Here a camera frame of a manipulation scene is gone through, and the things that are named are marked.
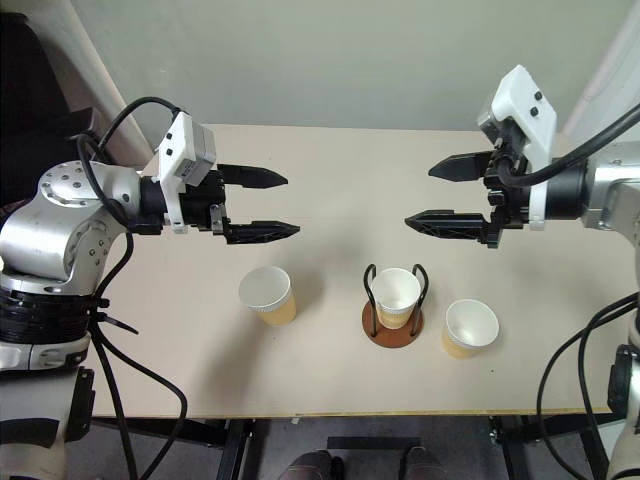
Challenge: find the wire cup holder wooden base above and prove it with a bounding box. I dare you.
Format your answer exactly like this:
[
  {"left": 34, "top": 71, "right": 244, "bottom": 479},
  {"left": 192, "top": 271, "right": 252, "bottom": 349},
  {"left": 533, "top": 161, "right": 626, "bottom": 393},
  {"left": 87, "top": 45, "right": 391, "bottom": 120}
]
[{"left": 361, "top": 262, "right": 430, "bottom": 348}]

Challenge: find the black metal table frame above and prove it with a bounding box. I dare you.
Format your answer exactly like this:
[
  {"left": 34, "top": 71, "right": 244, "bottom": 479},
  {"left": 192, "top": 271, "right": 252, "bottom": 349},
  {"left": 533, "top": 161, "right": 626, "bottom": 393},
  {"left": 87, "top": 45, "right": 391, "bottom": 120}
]
[{"left": 89, "top": 413, "right": 617, "bottom": 480}]

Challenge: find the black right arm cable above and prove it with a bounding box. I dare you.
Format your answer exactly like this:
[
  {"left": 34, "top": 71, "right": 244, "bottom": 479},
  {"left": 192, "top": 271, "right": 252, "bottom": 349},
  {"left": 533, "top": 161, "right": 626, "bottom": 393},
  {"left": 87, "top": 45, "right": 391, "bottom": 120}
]
[{"left": 536, "top": 292, "right": 640, "bottom": 480}]

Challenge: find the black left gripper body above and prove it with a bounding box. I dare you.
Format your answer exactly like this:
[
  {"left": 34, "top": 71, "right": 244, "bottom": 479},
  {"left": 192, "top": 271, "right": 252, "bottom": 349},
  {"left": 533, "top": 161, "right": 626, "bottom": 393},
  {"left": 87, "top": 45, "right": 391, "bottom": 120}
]
[{"left": 178, "top": 169, "right": 232, "bottom": 235}]

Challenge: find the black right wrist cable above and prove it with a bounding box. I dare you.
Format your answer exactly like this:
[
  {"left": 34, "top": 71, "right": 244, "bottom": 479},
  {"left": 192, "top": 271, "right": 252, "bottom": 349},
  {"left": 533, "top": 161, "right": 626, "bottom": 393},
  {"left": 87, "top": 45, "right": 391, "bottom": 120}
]
[{"left": 498, "top": 102, "right": 640, "bottom": 189}]

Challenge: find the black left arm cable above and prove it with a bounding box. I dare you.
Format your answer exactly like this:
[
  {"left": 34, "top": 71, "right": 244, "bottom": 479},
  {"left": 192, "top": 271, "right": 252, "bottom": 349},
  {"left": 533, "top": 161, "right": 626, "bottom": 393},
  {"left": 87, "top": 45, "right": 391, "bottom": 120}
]
[{"left": 74, "top": 95, "right": 190, "bottom": 480}]

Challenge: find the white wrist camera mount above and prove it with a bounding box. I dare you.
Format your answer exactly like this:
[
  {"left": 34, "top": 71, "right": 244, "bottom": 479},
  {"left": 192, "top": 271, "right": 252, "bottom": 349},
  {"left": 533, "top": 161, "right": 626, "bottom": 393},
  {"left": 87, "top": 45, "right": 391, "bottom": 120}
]
[
  {"left": 474, "top": 63, "right": 559, "bottom": 232},
  {"left": 151, "top": 110, "right": 218, "bottom": 236}
]

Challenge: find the white slanted beam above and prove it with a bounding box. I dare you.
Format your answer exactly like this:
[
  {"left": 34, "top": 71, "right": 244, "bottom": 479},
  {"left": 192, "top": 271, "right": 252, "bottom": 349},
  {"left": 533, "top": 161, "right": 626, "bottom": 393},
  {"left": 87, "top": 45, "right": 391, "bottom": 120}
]
[{"left": 48, "top": 0, "right": 157, "bottom": 169}]

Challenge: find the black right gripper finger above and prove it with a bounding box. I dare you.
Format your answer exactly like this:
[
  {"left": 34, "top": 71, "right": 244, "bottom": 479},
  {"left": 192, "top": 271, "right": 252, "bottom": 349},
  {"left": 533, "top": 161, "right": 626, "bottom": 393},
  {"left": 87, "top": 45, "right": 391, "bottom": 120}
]
[
  {"left": 427, "top": 151, "right": 496, "bottom": 184},
  {"left": 403, "top": 209, "right": 490, "bottom": 245}
]

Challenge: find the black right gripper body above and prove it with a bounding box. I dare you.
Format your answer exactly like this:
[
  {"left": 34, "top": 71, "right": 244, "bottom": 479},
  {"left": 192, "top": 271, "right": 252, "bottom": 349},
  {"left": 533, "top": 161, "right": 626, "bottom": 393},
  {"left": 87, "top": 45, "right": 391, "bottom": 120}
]
[{"left": 482, "top": 133, "right": 532, "bottom": 250}]

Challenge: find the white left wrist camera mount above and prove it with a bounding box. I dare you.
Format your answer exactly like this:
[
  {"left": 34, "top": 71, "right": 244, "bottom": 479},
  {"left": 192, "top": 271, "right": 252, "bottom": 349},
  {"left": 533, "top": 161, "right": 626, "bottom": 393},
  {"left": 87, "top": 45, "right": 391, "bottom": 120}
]
[{"left": 151, "top": 110, "right": 218, "bottom": 236}]

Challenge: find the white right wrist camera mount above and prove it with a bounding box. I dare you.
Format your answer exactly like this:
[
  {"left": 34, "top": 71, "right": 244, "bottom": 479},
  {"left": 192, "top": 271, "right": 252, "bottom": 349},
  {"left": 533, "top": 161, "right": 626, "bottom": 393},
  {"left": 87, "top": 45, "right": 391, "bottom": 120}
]
[{"left": 474, "top": 63, "right": 559, "bottom": 232}]

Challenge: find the dark rounded shape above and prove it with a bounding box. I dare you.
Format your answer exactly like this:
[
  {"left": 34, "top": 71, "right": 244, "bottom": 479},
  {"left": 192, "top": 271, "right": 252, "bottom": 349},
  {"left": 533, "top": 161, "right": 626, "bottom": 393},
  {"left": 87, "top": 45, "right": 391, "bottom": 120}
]
[
  {"left": 403, "top": 446, "right": 452, "bottom": 480},
  {"left": 278, "top": 448, "right": 346, "bottom": 480}
]

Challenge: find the tan paper cup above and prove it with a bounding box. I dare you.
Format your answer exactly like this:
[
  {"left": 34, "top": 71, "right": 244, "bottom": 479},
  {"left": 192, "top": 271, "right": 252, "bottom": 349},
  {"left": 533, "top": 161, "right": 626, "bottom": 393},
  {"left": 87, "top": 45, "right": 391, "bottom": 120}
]
[
  {"left": 370, "top": 267, "right": 423, "bottom": 330},
  {"left": 237, "top": 265, "right": 298, "bottom": 328},
  {"left": 441, "top": 298, "right": 501, "bottom": 361}
]

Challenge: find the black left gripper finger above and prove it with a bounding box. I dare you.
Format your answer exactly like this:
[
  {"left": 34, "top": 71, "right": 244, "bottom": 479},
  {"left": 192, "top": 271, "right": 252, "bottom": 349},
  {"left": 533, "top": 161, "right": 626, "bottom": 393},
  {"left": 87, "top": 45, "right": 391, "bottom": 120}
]
[
  {"left": 223, "top": 218, "right": 302, "bottom": 246},
  {"left": 218, "top": 163, "right": 290, "bottom": 192}
]

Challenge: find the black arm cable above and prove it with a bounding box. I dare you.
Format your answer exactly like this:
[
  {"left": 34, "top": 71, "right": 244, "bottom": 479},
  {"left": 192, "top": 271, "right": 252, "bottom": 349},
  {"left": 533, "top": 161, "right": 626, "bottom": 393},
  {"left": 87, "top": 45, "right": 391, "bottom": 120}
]
[
  {"left": 74, "top": 95, "right": 190, "bottom": 480},
  {"left": 536, "top": 292, "right": 640, "bottom": 480}
]

